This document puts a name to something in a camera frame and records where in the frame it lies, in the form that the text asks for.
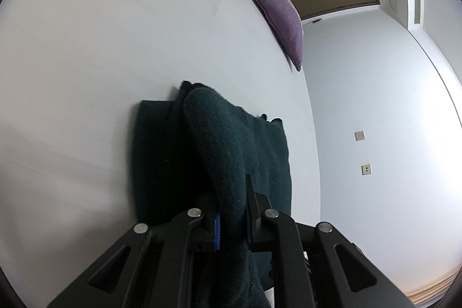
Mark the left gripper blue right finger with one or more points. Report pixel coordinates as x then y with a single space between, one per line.
315 266

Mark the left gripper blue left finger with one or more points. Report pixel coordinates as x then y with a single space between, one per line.
148 266

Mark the dark green knit sweater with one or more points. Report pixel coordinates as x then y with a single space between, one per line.
200 151

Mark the white bed mattress sheet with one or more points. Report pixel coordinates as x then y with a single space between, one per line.
72 73

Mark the purple cushion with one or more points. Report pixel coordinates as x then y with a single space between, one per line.
285 22

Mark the lower beige wall socket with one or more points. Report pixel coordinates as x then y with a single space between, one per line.
366 169

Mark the beige wall socket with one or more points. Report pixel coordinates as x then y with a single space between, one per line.
366 169
359 135

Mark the upper beige wall socket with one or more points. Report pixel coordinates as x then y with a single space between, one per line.
359 135

